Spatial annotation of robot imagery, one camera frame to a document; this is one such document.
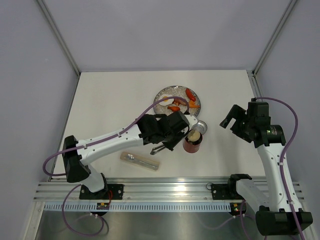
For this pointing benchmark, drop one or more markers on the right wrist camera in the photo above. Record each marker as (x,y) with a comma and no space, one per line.
(258,109)

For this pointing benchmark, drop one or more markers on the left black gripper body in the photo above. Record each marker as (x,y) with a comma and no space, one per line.
(171,138)

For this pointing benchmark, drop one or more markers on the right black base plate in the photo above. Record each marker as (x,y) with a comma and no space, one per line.
(224,192)

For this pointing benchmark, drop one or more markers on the right aluminium frame post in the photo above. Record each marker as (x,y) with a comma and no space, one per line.
(275,35)

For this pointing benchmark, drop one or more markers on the aluminium frame post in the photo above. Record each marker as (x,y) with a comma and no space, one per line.
(48,17)
(275,35)

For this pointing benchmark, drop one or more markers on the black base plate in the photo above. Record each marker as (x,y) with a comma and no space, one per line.
(224,192)
(114,191)

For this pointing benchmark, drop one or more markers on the beige steamed bun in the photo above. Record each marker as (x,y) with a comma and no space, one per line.
(193,135)

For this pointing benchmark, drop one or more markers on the bacon wrapped roll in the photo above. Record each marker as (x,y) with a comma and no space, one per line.
(180,101)

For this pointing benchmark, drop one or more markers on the red tin can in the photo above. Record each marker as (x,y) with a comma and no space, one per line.
(192,147)

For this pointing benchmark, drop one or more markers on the orange chicken drumstick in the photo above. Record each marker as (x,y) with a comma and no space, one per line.
(193,105)

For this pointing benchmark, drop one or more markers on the aluminium mounting rail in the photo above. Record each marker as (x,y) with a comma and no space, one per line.
(148,189)

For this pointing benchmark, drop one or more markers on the red sausage top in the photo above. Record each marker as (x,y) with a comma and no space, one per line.
(190,94)

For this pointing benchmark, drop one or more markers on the orange red chicken wing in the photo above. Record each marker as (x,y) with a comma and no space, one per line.
(174,108)

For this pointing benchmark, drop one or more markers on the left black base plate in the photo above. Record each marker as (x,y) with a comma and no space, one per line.
(114,191)

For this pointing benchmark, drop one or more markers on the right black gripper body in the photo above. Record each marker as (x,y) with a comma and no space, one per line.
(242,128)

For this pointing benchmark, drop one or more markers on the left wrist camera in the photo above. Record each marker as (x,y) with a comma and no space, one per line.
(179,121)

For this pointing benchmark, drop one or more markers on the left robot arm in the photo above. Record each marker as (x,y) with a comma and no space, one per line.
(163,130)

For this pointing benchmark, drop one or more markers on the silver tin lid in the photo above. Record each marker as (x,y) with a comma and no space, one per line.
(201,127)

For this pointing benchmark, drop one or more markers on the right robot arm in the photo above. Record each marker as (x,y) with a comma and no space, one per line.
(279,213)

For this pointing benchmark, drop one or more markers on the left aluminium frame post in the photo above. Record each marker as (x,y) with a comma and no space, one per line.
(48,17)

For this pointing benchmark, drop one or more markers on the metal serving tongs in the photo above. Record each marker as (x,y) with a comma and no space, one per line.
(157,149)

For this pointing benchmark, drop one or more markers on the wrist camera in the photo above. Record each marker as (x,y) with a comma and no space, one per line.
(258,109)
(179,121)

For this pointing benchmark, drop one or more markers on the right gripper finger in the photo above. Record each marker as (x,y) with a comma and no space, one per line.
(227,120)
(236,112)

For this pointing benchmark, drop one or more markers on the metal spoon in case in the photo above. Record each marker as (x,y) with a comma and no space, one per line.
(140,161)

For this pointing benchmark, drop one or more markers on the speckled ceramic plate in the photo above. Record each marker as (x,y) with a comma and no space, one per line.
(176,91)

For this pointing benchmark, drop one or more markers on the white slotted cable duct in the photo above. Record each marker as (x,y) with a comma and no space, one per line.
(139,207)

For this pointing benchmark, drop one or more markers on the toy fried egg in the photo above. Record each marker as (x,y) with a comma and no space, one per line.
(163,100)

